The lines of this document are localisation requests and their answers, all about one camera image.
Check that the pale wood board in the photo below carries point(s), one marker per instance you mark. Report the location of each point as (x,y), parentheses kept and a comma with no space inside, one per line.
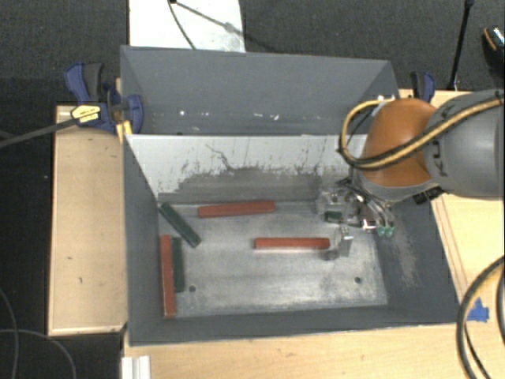
(88,227)

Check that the dark green flat block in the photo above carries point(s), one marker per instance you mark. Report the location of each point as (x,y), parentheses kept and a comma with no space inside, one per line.
(178,265)
(179,224)

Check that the grey metal bin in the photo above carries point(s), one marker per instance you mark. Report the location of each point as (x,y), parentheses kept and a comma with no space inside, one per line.
(252,282)

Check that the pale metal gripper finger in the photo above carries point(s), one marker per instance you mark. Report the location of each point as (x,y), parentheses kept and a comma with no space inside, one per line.
(345,245)
(333,201)

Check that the red-brown flat block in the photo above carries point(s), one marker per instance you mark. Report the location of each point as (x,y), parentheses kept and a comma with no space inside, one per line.
(236,209)
(168,278)
(292,243)

